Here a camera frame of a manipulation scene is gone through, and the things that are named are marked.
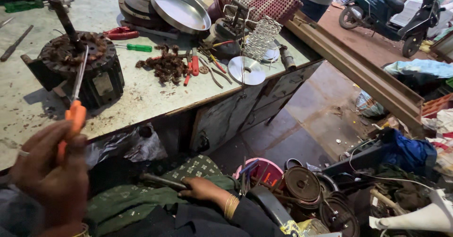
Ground person's right hand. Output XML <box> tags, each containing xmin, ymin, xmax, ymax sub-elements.
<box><xmin>177</xmin><ymin>176</ymin><xmax>229</xmax><ymax>206</ymax></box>

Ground person's left hand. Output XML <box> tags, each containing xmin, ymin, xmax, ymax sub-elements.
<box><xmin>9</xmin><ymin>120</ymin><xmax>90</xmax><ymax>230</ymax></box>

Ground dark metal hand tool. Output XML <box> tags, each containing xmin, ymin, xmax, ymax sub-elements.
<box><xmin>139</xmin><ymin>173</ymin><xmax>189</xmax><ymax>192</ymax></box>

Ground orange handled screwdriver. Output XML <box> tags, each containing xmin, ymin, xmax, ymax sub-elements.
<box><xmin>57</xmin><ymin>46</ymin><xmax>89</xmax><ymax>161</ymax></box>

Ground gold bangles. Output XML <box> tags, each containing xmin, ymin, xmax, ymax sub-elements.
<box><xmin>224</xmin><ymin>193</ymin><xmax>241</xmax><ymax>221</ymax></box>

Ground green patterned cloth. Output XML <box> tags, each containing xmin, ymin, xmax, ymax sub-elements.
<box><xmin>85</xmin><ymin>154</ymin><xmax>241</xmax><ymax>236</ymax></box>

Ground grey plastic bag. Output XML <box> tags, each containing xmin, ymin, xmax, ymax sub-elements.
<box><xmin>84</xmin><ymin>123</ymin><xmax>168</xmax><ymax>169</ymax></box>

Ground black motor stator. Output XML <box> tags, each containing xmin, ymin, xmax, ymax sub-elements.
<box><xmin>20</xmin><ymin>31</ymin><xmax>125</xmax><ymax>111</ymax></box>

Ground pink plastic bucket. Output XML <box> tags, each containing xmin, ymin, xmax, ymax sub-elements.
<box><xmin>233</xmin><ymin>158</ymin><xmax>285</xmax><ymax>191</ymax></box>

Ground workbench drawer cabinet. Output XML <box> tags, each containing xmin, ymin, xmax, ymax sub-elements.
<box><xmin>190</xmin><ymin>60</ymin><xmax>324</xmax><ymax>153</ymax></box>

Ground long dark metal file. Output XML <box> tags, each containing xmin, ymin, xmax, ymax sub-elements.
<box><xmin>0</xmin><ymin>25</ymin><xmax>34</xmax><ymax>63</ymax></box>

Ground gold wrist bangle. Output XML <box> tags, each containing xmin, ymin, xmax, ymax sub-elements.
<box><xmin>72</xmin><ymin>224</ymin><xmax>90</xmax><ymax>237</ymax></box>

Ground round rusty motor cover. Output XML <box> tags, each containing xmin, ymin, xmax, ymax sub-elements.
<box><xmin>284</xmin><ymin>166</ymin><xmax>322</xmax><ymax>210</ymax></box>

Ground black motor shaft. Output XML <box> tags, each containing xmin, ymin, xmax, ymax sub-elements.
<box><xmin>48</xmin><ymin>0</ymin><xmax>88</xmax><ymax>54</ymax></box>

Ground bare metal pliers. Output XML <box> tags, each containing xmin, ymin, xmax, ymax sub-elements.
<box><xmin>198</xmin><ymin>56</ymin><xmax>233</xmax><ymax>89</ymax></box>

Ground green plastic tool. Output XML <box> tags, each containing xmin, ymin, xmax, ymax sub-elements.
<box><xmin>4</xmin><ymin>0</ymin><xmax>45</xmax><ymax>14</ymax></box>

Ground shiny silver disc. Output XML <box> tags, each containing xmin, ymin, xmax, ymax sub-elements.
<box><xmin>227</xmin><ymin>55</ymin><xmax>267</xmax><ymax>86</ymax></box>

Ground heap of motor scrap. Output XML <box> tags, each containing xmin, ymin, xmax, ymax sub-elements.
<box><xmin>244</xmin><ymin>159</ymin><xmax>439</xmax><ymax>237</ymax></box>

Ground stack of round motor covers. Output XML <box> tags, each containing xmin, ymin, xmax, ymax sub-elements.
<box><xmin>117</xmin><ymin>0</ymin><xmax>168</xmax><ymax>29</ymax></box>

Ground small dismantled motor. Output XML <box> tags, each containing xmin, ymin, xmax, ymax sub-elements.
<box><xmin>208</xmin><ymin>0</ymin><xmax>256</xmax><ymax>59</ymax></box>

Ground short metal cylinder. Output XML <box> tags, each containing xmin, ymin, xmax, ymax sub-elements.
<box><xmin>279</xmin><ymin>45</ymin><xmax>297</xmax><ymax>71</ymax></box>

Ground round steel pan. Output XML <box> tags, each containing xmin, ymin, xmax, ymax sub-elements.
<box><xmin>150</xmin><ymin>0</ymin><xmax>212</xmax><ymax>36</ymax></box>

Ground striped plastic sack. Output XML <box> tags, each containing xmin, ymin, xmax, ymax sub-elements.
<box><xmin>355</xmin><ymin>90</ymin><xmax>387</xmax><ymax>118</ymax></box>

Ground rusty steel channel beam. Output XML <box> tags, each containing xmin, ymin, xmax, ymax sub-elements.
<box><xmin>283</xmin><ymin>10</ymin><xmax>426</xmax><ymax>136</ymax></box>

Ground blue cloth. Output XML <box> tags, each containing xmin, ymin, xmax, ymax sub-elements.
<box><xmin>379</xmin><ymin>127</ymin><xmax>438</xmax><ymax>177</ymax></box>

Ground white plastic horn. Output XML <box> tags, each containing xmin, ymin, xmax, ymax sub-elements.
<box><xmin>369</xmin><ymin>189</ymin><xmax>453</xmax><ymax>235</ymax></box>

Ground dark parked scooter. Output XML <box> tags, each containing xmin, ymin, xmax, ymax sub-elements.
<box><xmin>338</xmin><ymin>0</ymin><xmax>453</xmax><ymax>58</ymax></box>

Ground light blue tarpaulin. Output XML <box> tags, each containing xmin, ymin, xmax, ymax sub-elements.
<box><xmin>383</xmin><ymin>59</ymin><xmax>453</xmax><ymax>80</ymax></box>

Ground orange plastic crate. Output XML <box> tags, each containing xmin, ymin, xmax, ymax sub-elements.
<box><xmin>421</xmin><ymin>93</ymin><xmax>453</xmax><ymax>119</ymax></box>

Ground pile of copper wire scrap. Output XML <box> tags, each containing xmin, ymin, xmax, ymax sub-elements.
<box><xmin>135</xmin><ymin>45</ymin><xmax>189</xmax><ymax>85</ymax></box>

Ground red handled pliers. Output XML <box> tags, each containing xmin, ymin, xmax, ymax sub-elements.
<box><xmin>183</xmin><ymin>47</ymin><xmax>200</xmax><ymax>87</ymax></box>

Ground red handled cutter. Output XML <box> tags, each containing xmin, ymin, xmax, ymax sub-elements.
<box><xmin>103</xmin><ymin>26</ymin><xmax>140</xmax><ymax>41</ymax></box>

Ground green handled screwdriver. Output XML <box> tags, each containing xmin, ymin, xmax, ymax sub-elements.
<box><xmin>114</xmin><ymin>43</ymin><xmax>153</xmax><ymax>53</ymax></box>

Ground metal wire mesh grille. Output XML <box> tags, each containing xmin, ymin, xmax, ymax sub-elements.
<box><xmin>243</xmin><ymin>15</ymin><xmax>283</xmax><ymax>63</ymax></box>

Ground white cable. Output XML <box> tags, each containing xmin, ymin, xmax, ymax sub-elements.
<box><xmin>348</xmin><ymin>138</ymin><xmax>435</xmax><ymax>192</ymax></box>

